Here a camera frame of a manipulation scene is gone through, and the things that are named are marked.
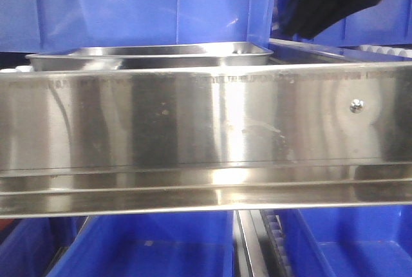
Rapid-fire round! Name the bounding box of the steel shelf front rail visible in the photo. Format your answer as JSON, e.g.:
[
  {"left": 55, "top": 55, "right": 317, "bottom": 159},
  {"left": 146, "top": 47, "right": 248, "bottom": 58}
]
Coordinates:
[{"left": 1, "top": 61, "right": 411, "bottom": 218}]

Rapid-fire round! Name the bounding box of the lower roller track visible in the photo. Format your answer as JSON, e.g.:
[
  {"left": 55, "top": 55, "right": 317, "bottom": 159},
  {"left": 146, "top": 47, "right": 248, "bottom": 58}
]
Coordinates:
[{"left": 233, "top": 210, "right": 294, "bottom": 276}]

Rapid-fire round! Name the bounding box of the rail screw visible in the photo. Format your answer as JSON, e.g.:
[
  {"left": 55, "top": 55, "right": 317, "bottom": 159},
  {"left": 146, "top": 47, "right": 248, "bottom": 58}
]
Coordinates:
[{"left": 350, "top": 99, "right": 365, "bottom": 113}]

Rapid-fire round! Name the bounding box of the lower stacked blue bin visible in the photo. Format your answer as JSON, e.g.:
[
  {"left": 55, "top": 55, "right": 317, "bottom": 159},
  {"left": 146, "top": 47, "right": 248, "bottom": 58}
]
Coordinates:
[{"left": 272, "top": 0, "right": 411, "bottom": 47}]

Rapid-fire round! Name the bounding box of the right white roller track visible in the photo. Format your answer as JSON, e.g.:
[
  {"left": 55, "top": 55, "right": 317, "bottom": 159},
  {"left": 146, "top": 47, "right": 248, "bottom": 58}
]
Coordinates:
[{"left": 358, "top": 44, "right": 411, "bottom": 59}]

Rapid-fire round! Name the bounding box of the lower right blue bin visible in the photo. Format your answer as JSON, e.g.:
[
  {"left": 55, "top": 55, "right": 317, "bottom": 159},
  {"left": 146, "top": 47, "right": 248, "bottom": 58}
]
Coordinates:
[{"left": 277, "top": 205, "right": 411, "bottom": 276}]

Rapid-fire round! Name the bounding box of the silver metal tray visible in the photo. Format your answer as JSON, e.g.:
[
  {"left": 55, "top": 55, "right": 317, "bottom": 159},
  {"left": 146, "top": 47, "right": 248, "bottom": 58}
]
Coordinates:
[{"left": 26, "top": 41, "right": 274, "bottom": 72}]

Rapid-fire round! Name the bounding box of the large blue bin left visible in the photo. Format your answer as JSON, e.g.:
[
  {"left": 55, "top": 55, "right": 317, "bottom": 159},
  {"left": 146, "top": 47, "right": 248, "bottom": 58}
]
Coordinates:
[{"left": 1, "top": 0, "right": 274, "bottom": 53}]

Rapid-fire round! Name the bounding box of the lower far left blue bin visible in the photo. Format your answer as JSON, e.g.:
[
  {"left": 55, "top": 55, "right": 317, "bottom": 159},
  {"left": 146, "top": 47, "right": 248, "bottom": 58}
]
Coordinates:
[{"left": 1, "top": 218, "right": 56, "bottom": 276}]

